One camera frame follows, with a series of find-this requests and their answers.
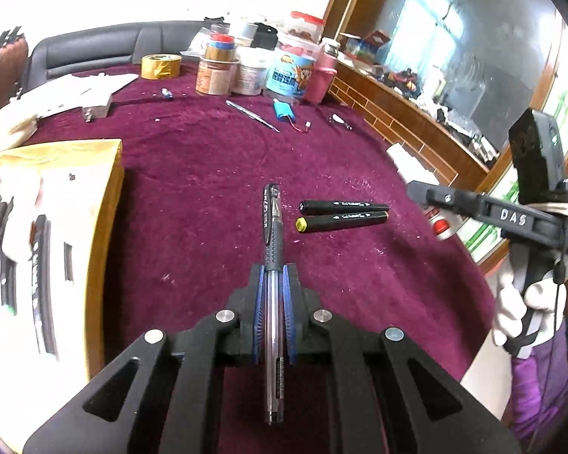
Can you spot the colourful cardboard box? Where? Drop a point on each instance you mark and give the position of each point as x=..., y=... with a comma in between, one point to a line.
x=369, y=47

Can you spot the person's right forearm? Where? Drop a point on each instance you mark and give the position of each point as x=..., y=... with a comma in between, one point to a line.
x=544, y=388

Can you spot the grey marker yellow cap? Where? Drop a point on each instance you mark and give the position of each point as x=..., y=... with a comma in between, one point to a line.
x=341, y=221

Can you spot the red lid clear jar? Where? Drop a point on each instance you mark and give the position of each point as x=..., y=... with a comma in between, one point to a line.
x=306, y=28

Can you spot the blue battery pack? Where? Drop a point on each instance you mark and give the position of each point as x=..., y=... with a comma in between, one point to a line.
x=284, y=110

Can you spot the orange label jar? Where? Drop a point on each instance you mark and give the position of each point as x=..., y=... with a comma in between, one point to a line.
x=213, y=78

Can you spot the blue tape roll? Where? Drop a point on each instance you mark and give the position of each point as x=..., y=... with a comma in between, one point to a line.
x=222, y=45

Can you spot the grey lid jar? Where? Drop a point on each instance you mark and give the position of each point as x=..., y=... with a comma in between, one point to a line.
x=246, y=35

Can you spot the metal tweezers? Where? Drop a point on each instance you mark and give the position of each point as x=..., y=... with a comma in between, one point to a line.
x=251, y=114

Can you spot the large gold tape roll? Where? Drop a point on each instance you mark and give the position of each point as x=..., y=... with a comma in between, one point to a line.
x=160, y=68

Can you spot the maroon tablecloth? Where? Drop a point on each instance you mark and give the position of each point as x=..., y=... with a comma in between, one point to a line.
x=194, y=165

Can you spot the black leather sofa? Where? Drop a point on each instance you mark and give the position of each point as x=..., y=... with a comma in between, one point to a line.
x=99, y=45

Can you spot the brown cushion roll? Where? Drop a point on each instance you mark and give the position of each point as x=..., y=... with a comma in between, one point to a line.
x=0, y=71

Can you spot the wooden brick pattern counter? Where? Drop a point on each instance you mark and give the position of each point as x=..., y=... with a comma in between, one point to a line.
x=407, y=118

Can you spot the white paper box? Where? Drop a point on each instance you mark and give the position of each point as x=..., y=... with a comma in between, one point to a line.
x=409, y=163

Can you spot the person's right hand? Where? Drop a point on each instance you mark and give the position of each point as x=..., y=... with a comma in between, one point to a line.
x=506, y=317

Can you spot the metal nail clipper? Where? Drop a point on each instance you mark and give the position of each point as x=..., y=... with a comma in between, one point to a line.
x=340, y=120

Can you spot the red tape roll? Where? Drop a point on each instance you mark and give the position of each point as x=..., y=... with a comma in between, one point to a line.
x=222, y=37

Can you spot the black pouch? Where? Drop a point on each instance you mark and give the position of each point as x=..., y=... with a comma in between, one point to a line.
x=264, y=37

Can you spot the black bracket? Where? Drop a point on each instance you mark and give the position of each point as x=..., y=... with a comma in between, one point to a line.
x=8, y=38

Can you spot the cartoon label plastic jar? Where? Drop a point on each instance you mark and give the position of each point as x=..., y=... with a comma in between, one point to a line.
x=288, y=75

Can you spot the white bottle red cap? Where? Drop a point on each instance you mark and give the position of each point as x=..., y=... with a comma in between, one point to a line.
x=444, y=227

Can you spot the white plastic bag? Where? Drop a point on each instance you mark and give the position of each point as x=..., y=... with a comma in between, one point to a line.
x=7, y=127

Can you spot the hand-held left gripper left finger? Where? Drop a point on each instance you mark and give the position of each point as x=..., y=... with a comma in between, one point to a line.
x=260, y=302

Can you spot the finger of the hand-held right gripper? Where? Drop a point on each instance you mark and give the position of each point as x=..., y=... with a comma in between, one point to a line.
x=449, y=199

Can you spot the yellow cardboard box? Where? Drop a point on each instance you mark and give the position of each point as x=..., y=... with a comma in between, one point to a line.
x=104, y=246

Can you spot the white labelled jar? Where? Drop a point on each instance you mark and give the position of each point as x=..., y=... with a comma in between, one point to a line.
x=250, y=75

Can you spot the grey marker dark cap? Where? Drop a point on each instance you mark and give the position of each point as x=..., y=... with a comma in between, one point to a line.
x=345, y=205

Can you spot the window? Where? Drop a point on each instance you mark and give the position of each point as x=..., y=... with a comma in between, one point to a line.
x=454, y=33

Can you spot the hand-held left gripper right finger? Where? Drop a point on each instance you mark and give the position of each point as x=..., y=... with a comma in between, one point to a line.
x=287, y=302

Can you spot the pile of tools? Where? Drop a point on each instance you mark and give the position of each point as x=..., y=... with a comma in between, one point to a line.
x=435, y=108

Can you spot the black gel pen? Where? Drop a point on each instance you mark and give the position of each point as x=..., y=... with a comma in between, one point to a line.
x=274, y=227

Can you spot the pink bottle with knitted sleeve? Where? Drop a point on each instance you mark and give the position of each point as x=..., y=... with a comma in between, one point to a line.
x=323, y=75

